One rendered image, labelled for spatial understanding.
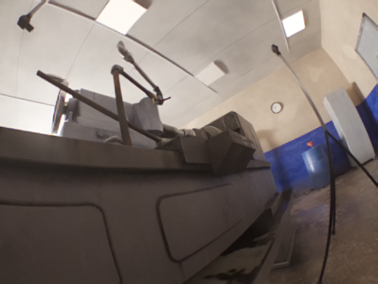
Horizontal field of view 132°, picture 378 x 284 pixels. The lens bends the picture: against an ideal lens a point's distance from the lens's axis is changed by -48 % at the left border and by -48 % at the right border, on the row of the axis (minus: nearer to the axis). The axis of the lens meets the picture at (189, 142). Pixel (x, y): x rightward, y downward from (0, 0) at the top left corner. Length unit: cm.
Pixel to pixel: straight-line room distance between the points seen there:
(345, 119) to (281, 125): 180
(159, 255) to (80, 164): 26
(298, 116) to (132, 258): 468
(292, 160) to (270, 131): 101
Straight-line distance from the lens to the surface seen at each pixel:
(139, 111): 73
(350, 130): 434
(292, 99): 492
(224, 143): 56
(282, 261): 132
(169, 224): 42
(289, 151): 461
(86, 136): 48
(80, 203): 33
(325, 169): 392
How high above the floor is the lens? 68
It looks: 20 degrees up
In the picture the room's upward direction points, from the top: 15 degrees counter-clockwise
